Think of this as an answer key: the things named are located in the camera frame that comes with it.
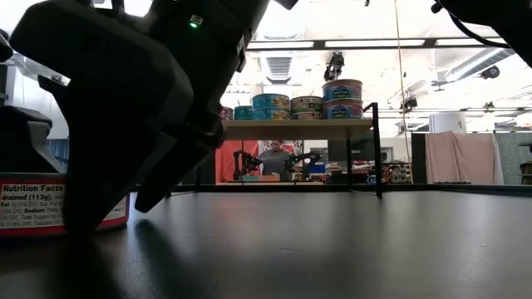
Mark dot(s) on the green-grey labelled tin can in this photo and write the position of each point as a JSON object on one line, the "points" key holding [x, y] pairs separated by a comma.
{"points": [[306, 104]]}

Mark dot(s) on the white ceiling air duct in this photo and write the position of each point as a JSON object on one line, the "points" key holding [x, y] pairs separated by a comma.
{"points": [[278, 68]]}

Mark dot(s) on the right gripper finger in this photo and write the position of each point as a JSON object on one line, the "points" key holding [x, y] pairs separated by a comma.
{"points": [[178, 166], [116, 104]]}

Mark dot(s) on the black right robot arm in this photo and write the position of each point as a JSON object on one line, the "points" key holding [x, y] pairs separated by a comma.
{"points": [[498, 16]]}

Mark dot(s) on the silver-lidded tin can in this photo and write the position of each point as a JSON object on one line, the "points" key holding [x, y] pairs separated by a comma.
{"points": [[306, 116]]}

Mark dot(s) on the orange partition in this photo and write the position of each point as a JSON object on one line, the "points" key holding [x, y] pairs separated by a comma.
{"points": [[224, 158]]}

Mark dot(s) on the wooden shelf with black frame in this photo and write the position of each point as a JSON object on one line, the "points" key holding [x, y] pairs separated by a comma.
{"points": [[299, 130]]}

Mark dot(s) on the blue curtain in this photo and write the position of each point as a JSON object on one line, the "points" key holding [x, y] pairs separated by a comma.
{"points": [[58, 151]]}

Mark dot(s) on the pink curtain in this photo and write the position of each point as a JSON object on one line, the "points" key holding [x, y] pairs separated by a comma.
{"points": [[459, 158]]}

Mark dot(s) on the person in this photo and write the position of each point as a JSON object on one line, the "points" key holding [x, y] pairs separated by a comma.
{"points": [[274, 160]]}

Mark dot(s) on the red can with barcode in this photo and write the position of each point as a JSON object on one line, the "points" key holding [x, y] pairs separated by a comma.
{"points": [[29, 203]]}

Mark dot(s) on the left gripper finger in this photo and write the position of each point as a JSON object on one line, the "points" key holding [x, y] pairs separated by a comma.
{"points": [[21, 141]]}

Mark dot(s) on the black ceiling spotlight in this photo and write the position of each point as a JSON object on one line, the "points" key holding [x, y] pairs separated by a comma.
{"points": [[490, 72], [410, 103], [334, 66]]}

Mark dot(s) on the black background robot arm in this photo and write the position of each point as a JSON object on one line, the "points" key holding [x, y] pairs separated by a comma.
{"points": [[245, 162], [305, 160]]}

